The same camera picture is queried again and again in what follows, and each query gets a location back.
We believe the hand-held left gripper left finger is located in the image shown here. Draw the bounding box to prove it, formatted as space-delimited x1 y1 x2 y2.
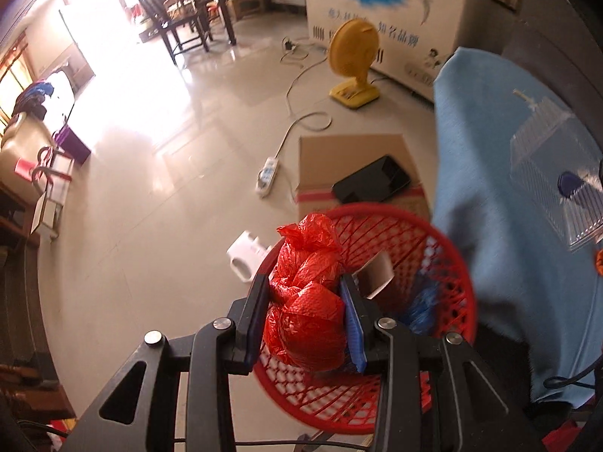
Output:
59 272 271 452

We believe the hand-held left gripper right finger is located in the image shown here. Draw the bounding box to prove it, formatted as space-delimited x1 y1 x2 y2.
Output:
339 273 545 452

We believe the red mesh basket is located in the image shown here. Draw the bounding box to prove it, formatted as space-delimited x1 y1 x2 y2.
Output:
254 202 479 435

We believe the dark wooden sideboard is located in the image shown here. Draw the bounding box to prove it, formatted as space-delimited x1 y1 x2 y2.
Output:
0 183 76 434

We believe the white power strip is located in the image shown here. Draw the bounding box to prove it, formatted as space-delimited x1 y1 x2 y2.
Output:
254 157 281 199

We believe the purple box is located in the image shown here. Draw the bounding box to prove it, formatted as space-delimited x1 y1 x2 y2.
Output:
54 124 92 163

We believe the red plastic bag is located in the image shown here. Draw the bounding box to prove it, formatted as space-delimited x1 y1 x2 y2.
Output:
263 213 347 372

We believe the cardboard box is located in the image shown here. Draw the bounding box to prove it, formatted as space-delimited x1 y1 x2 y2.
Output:
297 133 432 222

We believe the white plastic jug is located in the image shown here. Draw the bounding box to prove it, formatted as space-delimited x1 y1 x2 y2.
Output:
226 231 274 283

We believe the dark clothes pile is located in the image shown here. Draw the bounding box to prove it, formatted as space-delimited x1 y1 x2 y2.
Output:
12 80 55 118

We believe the white power cable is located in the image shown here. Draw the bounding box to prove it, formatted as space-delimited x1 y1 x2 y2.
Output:
274 38 333 161

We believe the clear plastic container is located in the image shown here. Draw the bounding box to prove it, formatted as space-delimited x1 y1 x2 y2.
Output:
510 89 603 252

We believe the blue plastic bag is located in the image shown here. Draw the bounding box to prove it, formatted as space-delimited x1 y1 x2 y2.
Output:
405 282 441 335

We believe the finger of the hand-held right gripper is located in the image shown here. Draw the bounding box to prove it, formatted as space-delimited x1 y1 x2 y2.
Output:
557 171 603 199

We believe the yellow electric fan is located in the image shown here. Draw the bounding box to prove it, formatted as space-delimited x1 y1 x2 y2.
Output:
328 15 381 110

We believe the white chest freezer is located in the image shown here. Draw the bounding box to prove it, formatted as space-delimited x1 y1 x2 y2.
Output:
301 0 474 102

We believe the blue tablecloth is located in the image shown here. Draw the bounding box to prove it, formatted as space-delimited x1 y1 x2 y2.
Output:
432 46 603 406

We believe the black phone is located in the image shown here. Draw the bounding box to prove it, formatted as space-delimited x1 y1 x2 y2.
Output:
332 154 412 204

